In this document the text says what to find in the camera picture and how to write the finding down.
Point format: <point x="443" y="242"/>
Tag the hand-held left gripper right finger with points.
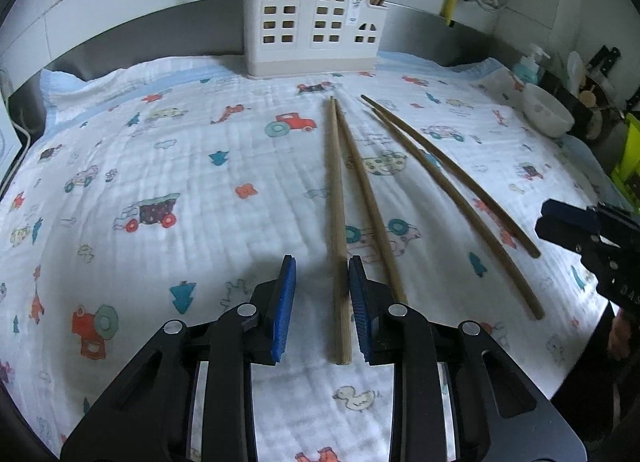
<point x="360" y="312"/>

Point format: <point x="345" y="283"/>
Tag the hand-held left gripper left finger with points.
<point x="282" y="312"/>

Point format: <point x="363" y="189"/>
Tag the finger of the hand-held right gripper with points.
<point x="560" y="236"/>
<point x="567" y="208"/>

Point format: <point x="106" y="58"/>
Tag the dark brown chopstick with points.
<point x="500" y="212"/>
<point x="475" y="214"/>

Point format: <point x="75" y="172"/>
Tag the light brown chopstick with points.
<point x="336" y="202"/>
<point x="376" y="227"/>

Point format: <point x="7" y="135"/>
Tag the white plastic utensil holder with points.
<point x="310" y="22"/>

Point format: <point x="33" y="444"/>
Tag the person's right hand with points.
<point x="620" y="337"/>

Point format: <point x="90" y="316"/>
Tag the green dish rack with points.
<point x="629" y="157"/>

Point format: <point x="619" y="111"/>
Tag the black utensil pot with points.
<point x="582" y="115"/>

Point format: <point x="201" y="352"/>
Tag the white bowl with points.
<point x="547" y="110"/>

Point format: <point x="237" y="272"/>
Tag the wooden spoon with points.
<point x="589" y="96"/>

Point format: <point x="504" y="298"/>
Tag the printed white blanket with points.
<point x="200" y="222"/>

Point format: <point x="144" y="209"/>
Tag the white spatula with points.
<point x="575" y="67"/>

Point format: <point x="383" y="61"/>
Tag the teal soap pump bottle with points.
<point x="529" y="67"/>

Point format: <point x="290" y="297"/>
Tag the white cutting board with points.
<point x="7" y="152"/>

